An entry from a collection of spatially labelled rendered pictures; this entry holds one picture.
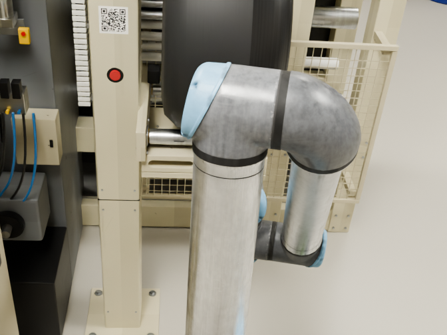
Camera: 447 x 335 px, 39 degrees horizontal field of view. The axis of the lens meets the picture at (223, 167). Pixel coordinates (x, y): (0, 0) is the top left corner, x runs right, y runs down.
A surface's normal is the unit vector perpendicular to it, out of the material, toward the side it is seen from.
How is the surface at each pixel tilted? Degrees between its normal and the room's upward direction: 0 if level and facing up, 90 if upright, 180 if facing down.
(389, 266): 0
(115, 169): 90
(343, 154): 96
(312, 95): 37
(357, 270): 0
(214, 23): 67
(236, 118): 79
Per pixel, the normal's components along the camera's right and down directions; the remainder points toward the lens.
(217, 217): -0.25, 0.47
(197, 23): 0.08, 0.23
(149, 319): 0.07, -0.81
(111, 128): 0.06, 0.59
